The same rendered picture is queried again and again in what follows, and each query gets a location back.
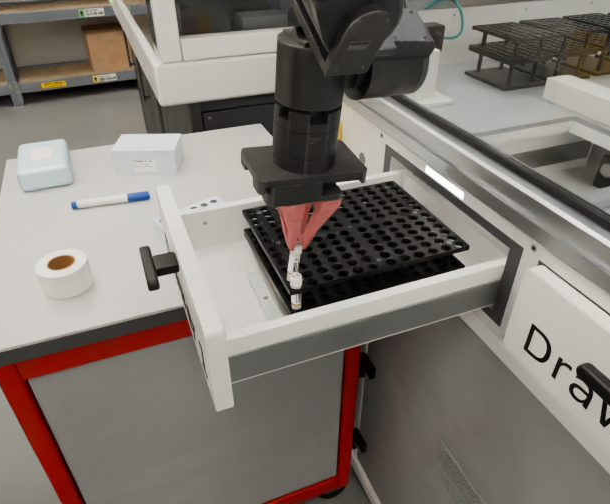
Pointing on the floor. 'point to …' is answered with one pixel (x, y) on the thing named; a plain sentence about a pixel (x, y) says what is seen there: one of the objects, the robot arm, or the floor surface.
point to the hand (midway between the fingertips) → (296, 240)
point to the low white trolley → (147, 352)
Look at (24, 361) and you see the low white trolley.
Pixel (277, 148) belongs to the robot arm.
